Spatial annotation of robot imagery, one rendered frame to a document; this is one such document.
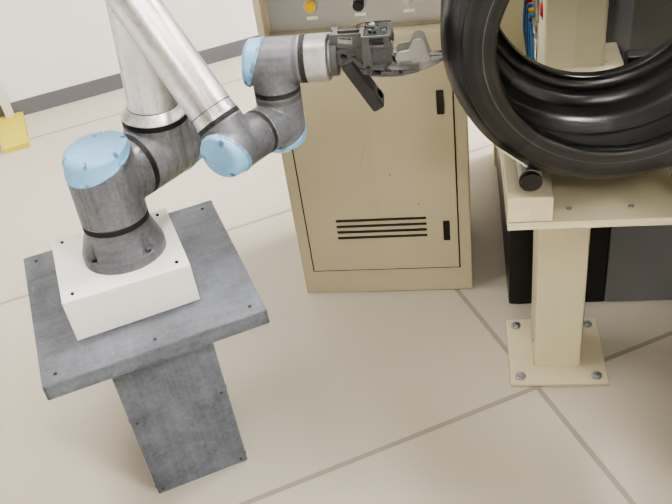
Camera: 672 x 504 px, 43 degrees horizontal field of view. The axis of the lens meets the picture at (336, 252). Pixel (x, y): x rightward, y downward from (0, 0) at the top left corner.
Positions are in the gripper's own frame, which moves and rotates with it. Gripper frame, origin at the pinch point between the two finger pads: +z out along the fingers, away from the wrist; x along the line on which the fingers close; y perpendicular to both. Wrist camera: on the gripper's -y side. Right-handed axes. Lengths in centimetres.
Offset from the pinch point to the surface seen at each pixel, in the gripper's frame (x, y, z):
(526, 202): -8.7, -26.9, 15.9
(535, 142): -12.7, -10.9, 16.8
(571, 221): -8.6, -32.0, 24.7
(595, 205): -3.7, -31.9, 29.9
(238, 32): 255, -102, -108
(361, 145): 63, -56, -25
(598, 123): 10.1, -21.2, 31.5
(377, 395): 18, -113, -22
